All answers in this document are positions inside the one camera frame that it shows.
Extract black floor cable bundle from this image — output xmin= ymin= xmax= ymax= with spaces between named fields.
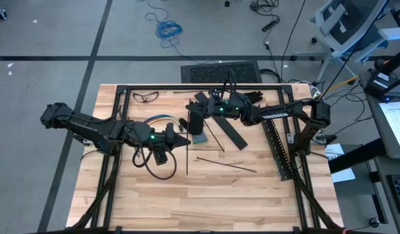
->
xmin=250 ymin=0 xmax=281 ymax=33

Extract white paper sheet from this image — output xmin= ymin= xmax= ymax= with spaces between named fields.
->
xmin=323 ymin=142 xmax=356 ymax=184

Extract grey office chair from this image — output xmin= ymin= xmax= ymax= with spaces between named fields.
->
xmin=292 ymin=0 xmax=400 ymax=84

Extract white printed sheet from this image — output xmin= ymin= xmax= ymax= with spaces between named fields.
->
xmin=378 ymin=100 xmax=400 ymax=161

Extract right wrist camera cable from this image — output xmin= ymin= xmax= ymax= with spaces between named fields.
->
xmin=211 ymin=68 xmax=240 ymax=100

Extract black keyboard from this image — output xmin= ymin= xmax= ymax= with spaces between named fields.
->
xmin=386 ymin=174 xmax=400 ymax=215

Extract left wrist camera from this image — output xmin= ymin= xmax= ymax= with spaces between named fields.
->
xmin=153 ymin=148 xmax=171 ymax=166

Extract black slotted cable duct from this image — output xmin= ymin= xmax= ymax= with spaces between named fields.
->
xmin=261 ymin=116 xmax=294 ymax=182

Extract clear safety glasses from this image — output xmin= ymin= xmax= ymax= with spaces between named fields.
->
xmin=132 ymin=91 xmax=160 ymax=104

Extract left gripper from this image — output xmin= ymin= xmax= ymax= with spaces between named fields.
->
xmin=147 ymin=122 xmax=192 ymax=152

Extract black desk leg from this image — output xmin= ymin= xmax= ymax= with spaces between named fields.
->
xmin=328 ymin=138 xmax=388 ymax=175

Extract flat black duct cover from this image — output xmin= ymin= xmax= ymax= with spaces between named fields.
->
xmin=194 ymin=92 xmax=249 ymax=151

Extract black zip tie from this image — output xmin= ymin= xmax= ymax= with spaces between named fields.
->
xmin=186 ymin=99 xmax=191 ymax=177
xmin=202 ymin=118 xmax=226 ymax=153
xmin=196 ymin=157 xmax=258 ymax=173

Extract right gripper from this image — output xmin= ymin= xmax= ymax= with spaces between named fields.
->
xmin=186 ymin=97 xmax=242 ymax=118

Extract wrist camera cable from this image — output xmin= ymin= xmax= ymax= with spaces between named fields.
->
xmin=132 ymin=142 xmax=178 ymax=181
xmin=211 ymin=68 xmax=240 ymax=100

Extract long black taut cable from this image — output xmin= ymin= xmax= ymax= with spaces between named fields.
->
xmin=318 ymin=0 xmax=390 ymax=100

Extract black glove green cuff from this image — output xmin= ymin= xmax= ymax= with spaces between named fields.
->
xmin=179 ymin=112 xmax=209 ymax=145
xmin=242 ymin=90 xmax=264 ymax=105

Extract blue coiled floor cable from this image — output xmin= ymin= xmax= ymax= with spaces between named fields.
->
xmin=144 ymin=0 xmax=201 ymax=62

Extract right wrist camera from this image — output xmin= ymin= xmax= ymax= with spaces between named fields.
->
xmin=208 ymin=88 xmax=222 ymax=102

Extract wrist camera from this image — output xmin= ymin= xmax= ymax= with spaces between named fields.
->
xmin=208 ymin=88 xmax=222 ymax=102
xmin=153 ymin=148 xmax=171 ymax=166

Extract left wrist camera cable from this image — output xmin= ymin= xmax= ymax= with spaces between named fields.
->
xmin=132 ymin=142 xmax=178 ymax=181

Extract black box white labels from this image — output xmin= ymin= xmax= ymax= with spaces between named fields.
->
xmin=364 ymin=69 xmax=397 ymax=101

